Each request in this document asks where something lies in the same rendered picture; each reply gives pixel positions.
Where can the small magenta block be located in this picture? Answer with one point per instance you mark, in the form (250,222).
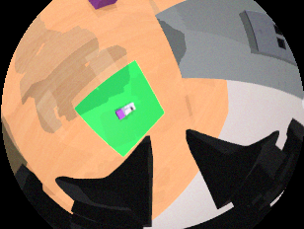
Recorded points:
(101,3)

